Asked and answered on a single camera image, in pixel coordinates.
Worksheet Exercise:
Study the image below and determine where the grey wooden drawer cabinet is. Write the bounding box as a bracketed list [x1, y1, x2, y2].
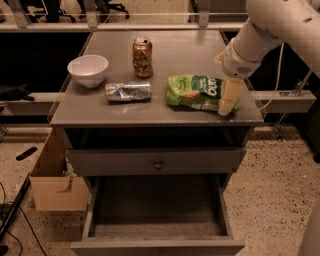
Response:
[47, 29, 265, 256]

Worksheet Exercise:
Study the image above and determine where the white ceramic bowl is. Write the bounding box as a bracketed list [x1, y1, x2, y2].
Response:
[67, 55, 109, 88]

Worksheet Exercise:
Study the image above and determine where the black flat floor object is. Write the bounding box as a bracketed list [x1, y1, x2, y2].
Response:
[16, 147, 37, 161]

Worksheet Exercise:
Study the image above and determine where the black office chair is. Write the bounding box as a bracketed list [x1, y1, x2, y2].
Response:
[76, 0, 130, 23]

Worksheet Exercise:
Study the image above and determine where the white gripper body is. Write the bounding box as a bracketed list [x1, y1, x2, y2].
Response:
[222, 39, 262, 79]

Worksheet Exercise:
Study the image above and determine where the gold soda can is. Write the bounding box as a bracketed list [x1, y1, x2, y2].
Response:
[132, 37, 153, 78]

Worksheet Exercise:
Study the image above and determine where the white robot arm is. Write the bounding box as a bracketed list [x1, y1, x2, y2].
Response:
[217, 0, 320, 116]

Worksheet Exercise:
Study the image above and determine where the green rice chip bag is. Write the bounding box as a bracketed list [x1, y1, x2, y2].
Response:
[167, 74, 240, 114]

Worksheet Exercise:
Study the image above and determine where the grey top drawer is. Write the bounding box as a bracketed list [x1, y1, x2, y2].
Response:
[66, 147, 246, 176]

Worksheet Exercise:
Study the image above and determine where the cardboard box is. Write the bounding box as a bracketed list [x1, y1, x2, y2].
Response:
[30, 129, 90, 211]

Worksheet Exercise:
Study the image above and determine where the black floor cable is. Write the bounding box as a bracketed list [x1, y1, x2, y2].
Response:
[0, 181, 48, 256]

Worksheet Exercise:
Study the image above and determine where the metal railing frame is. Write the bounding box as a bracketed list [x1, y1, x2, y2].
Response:
[0, 0, 247, 32]

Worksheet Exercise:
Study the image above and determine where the grey open middle drawer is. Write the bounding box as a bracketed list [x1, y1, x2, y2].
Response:
[71, 175, 245, 256]

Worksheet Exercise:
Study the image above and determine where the white hanging cable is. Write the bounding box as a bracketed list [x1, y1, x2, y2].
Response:
[258, 41, 286, 113]

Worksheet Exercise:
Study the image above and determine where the silver lying can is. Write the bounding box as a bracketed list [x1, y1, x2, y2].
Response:
[106, 81, 152, 102]

